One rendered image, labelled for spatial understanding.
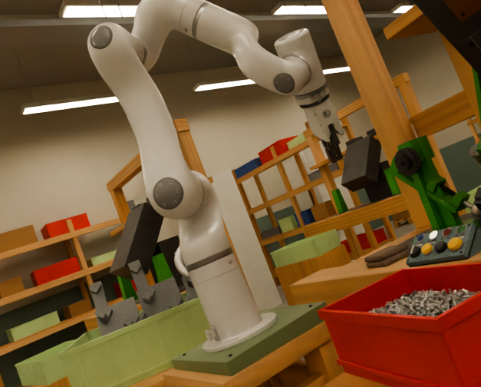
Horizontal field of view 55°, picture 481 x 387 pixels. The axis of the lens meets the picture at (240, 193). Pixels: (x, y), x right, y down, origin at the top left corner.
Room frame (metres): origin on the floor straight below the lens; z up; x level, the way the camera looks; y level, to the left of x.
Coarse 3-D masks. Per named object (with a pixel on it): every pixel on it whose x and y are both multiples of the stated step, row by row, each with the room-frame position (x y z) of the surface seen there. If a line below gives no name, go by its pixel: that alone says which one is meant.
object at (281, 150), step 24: (288, 144) 7.06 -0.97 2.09; (240, 168) 8.09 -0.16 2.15; (264, 168) 7.52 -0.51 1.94; (336, 168) 6.50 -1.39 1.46; (240, 192) 8.25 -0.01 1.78; (264, 192) 8.50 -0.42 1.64; (288, 192) 7.31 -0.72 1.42; (312, 192) 7.56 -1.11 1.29; (312, 216) 7.23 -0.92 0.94; (264, 240) 8.15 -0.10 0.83; (360, 240) 6.57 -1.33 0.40; (384, 240) 6.65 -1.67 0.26
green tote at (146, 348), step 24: (168, 312) 1.49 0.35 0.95; (192, 312) 1.50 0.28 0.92; (96, 336) 1.83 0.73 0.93; (120, 336) 1.46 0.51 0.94; (144, 336) 1.47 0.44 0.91; (168, 336) 1.48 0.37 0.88; (192, 336) 1.49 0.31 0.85; (72, 360) 1.43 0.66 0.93; (96, 360) 1.44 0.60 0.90; (120, 360) 1.46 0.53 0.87; (144, 360) 1.47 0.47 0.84; (168, 360) 1.48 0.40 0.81; (72, 384) 1.43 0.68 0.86; (96, 384) 1.44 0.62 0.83; (120, 384) 1.45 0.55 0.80
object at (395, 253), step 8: (384, 248) 1.23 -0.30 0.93; (392, 248) 1.18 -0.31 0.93; (400, 248) 1.18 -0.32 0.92; (408, 248) 1.19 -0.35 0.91; (368, 256) 1.20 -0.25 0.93; (376, 256) 1.17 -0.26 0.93; (384, 256) 1.15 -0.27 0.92; (392, 256) 1.16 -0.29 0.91; (400, 256) 1.16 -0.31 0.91; (368, 264) 1.20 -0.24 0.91; (376, 264) 1.17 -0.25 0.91; (384, 264) 1.15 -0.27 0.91
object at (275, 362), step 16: (304, 336) 1.02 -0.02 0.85; (320, 336) 1.05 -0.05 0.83; (272, 352) 0.98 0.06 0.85; (288, 352) 0.99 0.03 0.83; (304, 352) 1.01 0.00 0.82; (256, 368) 0.95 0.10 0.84; (272, 368) 0.97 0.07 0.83; (176, 384) 1.10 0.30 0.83; (192, 384) 1.03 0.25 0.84; (208, 384) 0.96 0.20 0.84; (224, 384) 0.90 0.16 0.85; (240, 384) 0.92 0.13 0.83; (256, 384) 0.94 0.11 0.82
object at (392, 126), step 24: (336, 0) 1.69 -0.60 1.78; (336, 24) 1.73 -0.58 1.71; (360, 24) 1.70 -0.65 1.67; (360, 48) 1.68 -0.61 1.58; (360, 72) 1.71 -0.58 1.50; (384, 72) 1.71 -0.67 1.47; (456, 72) 1.41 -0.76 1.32; (384, 96) 1.68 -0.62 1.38; (384, 120) 1.70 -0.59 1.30; (408, 120) 1.71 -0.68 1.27; (384, 144) 1.73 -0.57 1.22; (408, 192) 1.72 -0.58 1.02
